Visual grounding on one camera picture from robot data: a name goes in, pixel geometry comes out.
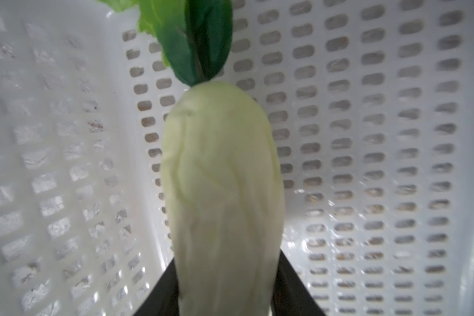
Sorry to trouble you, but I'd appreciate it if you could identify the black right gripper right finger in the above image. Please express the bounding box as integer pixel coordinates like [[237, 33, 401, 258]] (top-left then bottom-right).
[[271, 251, 326, 316]]

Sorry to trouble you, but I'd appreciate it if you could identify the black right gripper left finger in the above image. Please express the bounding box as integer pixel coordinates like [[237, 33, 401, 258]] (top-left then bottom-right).
[[134, 259, 180, 316]]

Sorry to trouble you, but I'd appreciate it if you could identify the pale green toy cucumber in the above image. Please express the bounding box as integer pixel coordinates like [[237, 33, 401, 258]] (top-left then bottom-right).
[[107, 1, 285, 315]]

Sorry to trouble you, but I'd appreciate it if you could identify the white plastic perforated basket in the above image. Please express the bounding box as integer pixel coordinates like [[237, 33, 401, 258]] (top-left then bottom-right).
[[0, 1, 474, 315]]

